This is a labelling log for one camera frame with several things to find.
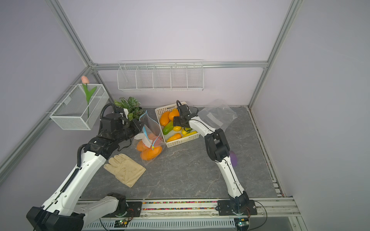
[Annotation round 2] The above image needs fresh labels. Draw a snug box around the pink artificial tulip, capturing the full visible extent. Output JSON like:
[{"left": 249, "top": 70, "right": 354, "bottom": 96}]
[{"left": 81, "top": 76, "right": 97, "bottom": 118}]

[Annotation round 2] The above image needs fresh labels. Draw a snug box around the small orange mango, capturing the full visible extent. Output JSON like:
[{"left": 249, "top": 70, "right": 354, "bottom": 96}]
[
  {"left": 136, "top": 140, "right": 148, "bottom": 152},
  {"left": 166, "top": 133, "right": 182, "bottom": 142}
]

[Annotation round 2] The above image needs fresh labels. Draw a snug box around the red yellow mango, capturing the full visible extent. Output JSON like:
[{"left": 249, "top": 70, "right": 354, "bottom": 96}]
[{"left": 148, "top": 133, "right": 162, "bottom": 144}]

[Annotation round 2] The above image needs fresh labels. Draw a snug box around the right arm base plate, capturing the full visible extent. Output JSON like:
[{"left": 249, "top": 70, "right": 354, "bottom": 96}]
[{"left": 216, "top": 200, "right": 258, "bottom": 216}]

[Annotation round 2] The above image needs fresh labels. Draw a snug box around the orange mango top of basket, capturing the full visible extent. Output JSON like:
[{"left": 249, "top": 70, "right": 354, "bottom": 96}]
[{"left": 168, "top": 108, "right": 180, "bottom": 121}]

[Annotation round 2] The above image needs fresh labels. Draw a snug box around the large orange mango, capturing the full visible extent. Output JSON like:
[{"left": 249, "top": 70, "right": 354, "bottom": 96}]
[{"left": 140, "top": 146, "right": 163, "bottom": 161}]

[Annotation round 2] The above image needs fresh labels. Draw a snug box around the green mango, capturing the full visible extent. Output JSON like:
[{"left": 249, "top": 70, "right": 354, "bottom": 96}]
[{"left": 162, "top": 121, "right": 174, "bottom": 135}]

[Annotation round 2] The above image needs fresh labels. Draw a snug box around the white wire wall shelf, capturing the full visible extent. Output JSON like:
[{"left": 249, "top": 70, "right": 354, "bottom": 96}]
[{"left": 117, "top": 59, "right": 204, "bottom": 91}]

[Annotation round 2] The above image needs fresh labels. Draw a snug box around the clear zip-top bag blue zipper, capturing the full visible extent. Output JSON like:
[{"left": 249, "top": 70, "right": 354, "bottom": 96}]
[{"left": 134, "top": 111, "right": 165, "bottom": 165}]

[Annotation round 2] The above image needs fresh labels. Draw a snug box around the purple pink brush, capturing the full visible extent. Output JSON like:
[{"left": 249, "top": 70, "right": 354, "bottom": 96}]
[{"left": 229, "top": 151, "right": 238, "bottom": 167}]

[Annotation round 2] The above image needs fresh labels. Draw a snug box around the white plastic perforated basket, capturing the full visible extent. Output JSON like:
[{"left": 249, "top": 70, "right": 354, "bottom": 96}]
[{"left": 155, "top": 104, "right": 199, "bottom": 148}]

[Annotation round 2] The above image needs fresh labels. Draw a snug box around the white mesh wall basket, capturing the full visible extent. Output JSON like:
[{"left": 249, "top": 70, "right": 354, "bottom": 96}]
[{"left": 50, "top": 84, "right": 109, "bottom": 131}]

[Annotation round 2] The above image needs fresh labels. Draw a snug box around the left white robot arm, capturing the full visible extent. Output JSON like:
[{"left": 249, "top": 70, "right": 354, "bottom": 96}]
[{"left": 27, "top": 104, "right": 144, "bottom": 231}]

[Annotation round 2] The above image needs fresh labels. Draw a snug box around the orange mango back left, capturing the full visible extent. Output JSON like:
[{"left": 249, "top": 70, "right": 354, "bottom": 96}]
[{"left": 160, "top": 111, "right": 170, "bottom": 127}]

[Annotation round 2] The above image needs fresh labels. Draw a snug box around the small orange mango front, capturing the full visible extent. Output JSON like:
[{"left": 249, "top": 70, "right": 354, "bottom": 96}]
[{"left": 166, "top": 133, "right": 182, "bottom": 142}]

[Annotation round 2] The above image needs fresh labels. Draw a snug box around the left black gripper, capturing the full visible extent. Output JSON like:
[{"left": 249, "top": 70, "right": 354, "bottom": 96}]
[{"left": 115, "top": 118, "right": 145, "bottom": 143}]

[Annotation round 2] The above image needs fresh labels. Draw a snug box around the small orange mango right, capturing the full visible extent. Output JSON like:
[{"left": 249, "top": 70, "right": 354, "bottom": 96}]
[{"left": 136, "top": 140, "right": 148, "bottom": 152}]

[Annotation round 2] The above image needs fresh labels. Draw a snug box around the green potted plant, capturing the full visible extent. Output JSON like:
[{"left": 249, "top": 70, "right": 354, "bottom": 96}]
[{"left": 114, "top": 96, "right": 144, "bottom": 120}]

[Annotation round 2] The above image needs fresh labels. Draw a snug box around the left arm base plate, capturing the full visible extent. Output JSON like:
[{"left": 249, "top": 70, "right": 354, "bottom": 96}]
[{"left": 103, "top": 201, "right": 143, "bottom": 218}]

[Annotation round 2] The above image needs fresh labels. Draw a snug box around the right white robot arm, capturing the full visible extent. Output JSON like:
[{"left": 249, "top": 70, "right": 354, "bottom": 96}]
[{"left": 173, "top": 100, "right": 250, "bottom": 215}]

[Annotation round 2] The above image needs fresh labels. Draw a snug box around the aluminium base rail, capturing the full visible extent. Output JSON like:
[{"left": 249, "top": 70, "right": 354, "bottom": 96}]
[{"left": 85, "top": 197, "right": 307, "bottom": 231}]

